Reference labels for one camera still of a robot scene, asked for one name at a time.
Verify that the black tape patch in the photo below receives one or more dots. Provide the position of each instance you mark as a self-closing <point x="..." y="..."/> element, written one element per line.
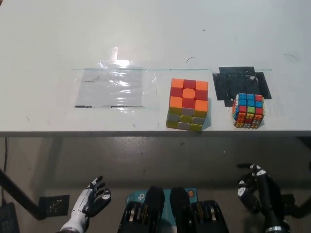
<point x="233" y="82"/>

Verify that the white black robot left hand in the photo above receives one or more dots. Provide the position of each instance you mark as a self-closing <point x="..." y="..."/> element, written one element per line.
<point x="96" y="199"/>

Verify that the clear plastic film sheet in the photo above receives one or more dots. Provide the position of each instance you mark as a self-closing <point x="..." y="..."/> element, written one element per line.
<point x="109" y="85"/>

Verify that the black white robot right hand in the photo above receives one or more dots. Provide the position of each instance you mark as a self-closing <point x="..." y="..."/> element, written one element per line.
<point x="263" y="191"/>

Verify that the black table foot plate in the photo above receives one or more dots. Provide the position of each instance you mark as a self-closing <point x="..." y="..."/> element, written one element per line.
<point x="54" y="205"/>
<point x="289" y="202"/>

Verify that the teal robot body top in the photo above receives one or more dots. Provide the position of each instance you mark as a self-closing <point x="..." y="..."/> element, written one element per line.
<point x="136" y="196"/>

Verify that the small multicolour studded cube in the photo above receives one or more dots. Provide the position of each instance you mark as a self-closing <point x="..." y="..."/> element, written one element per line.
<point x="247" y="110"/>

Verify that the black robot body blocks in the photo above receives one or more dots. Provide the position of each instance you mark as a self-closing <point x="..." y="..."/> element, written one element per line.
<point x="155" y="213"/>

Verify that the black flat device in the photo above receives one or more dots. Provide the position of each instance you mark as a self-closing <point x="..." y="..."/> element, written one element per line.
<point x="8" y="218"/>

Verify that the black diagonal table leg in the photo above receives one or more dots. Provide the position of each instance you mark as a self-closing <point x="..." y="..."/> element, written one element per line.
<point x="22" y="194"/>
<point x="302" y="206"/>

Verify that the big orange red yellow cube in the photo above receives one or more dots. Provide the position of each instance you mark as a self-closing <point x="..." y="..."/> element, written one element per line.
<point x="187" y="104"/>

